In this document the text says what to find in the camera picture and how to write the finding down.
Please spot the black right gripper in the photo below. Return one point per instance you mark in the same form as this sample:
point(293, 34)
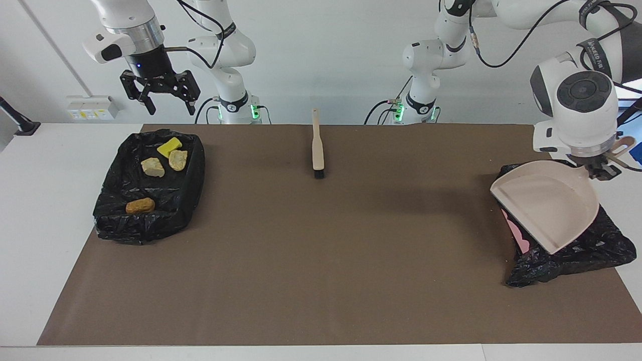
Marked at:
point(150, 65)

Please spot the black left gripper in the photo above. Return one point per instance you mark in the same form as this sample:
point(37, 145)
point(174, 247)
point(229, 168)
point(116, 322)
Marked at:
point(597, 160)

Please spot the yellow sponge piece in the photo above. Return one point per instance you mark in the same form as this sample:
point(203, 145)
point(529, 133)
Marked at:
point(169, 147)

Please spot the beige plastic dustpan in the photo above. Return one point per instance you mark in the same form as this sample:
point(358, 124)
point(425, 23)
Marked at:
point(546, 205)

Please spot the pale rounded sponge chunk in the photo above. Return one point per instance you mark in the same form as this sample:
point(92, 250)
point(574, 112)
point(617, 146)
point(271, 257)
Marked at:
point(177, 160)

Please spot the pale jagged sponge chunk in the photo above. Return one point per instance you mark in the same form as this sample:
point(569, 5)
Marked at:
point(152, 167)

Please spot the brown sponge chunk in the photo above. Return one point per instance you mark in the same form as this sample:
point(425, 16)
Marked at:
point(140, 206)

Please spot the beige hand brush black bristles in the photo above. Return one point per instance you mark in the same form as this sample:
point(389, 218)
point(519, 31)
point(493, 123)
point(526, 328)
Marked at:
point(318, 150)

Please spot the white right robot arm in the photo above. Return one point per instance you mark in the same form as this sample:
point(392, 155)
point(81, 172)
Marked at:
point(220, 45)

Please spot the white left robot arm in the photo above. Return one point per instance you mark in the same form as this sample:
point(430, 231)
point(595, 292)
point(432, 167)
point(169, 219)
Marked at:
point(582, 125)

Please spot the black bag over pink bin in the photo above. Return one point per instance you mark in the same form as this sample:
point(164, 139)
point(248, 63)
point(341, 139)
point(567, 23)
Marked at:
point(597, 255)

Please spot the pink plastic bin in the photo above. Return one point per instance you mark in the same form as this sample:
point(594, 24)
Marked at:
point(519, 235)

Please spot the black bag lined bin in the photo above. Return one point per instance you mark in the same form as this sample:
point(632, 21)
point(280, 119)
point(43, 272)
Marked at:
point(165, 220)

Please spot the black clamp stand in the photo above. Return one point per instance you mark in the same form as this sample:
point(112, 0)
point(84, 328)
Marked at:
point(22, 125)
point(633, 108)

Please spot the brown table mat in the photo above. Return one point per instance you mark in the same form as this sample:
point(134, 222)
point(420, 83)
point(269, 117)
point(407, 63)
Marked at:
point(321, 311)

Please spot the white wall socket box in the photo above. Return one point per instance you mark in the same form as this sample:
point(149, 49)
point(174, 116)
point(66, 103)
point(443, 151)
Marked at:
point(90, 108)

